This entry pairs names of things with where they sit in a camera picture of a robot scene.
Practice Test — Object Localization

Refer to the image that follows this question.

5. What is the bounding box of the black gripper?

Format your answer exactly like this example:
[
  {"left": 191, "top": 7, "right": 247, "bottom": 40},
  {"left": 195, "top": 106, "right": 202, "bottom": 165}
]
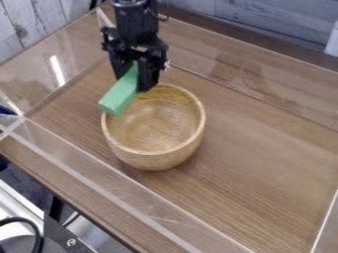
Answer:
[{"left": 100, "top": 1, "right": 170, "bottom": 92}]

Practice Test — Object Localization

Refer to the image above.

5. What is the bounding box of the green rectangular block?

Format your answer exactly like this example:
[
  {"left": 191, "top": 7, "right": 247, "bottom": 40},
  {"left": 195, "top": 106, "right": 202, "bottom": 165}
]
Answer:
[{"left": 99, "top": 63, "right": 139, "bottom": 116}]

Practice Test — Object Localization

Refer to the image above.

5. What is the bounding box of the brown wooden bowl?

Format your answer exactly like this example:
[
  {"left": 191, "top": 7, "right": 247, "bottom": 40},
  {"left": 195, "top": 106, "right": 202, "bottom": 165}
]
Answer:
[{"left": 100, "top": 83, "right": 206, "bottom": 171}]

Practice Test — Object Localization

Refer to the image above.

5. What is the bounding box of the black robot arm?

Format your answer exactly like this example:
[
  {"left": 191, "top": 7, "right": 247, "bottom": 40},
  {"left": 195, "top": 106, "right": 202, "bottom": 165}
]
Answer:
[{"left": 100, "top": 0, "right": 170, "bottom": 92}]

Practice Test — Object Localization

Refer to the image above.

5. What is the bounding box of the blue object at left edge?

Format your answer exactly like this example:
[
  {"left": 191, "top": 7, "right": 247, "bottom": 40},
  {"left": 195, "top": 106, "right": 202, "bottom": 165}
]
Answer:
[{"left": 0, "top": 104, "right": 16, "bottom": 172}]

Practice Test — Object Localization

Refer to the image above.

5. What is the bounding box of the black table leg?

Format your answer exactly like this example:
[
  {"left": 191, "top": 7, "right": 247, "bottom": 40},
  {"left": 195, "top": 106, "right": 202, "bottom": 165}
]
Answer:
[{"left": 49, "top": 197, "right": 64, "bottom": 222}]

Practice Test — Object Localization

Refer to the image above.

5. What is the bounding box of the clear acrylic corner bracket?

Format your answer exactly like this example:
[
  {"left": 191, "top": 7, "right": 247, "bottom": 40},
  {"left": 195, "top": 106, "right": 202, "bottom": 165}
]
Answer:
[{"left": 95, "top": 8, "right": 115, "bottom": 34}]

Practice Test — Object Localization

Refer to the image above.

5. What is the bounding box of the clear acrylic barrier wall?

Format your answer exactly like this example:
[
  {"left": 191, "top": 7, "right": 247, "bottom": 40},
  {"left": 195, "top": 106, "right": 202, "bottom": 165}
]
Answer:
[{"left": 0, "top": 14, "right": 338, "bottom": 253}]

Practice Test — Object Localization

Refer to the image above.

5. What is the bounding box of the black metal bracket with screw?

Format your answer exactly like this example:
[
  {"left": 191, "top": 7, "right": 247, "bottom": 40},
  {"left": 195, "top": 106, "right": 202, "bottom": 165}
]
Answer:
[{"left": 41, "top": 215, "right": 98, "bottom": 253}]

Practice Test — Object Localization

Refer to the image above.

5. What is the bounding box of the black cable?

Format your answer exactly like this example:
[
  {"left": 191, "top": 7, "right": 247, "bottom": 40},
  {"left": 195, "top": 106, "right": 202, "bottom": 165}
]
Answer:
[{"left": 0, "top": 216, "right": 45, "bottom": 253}]

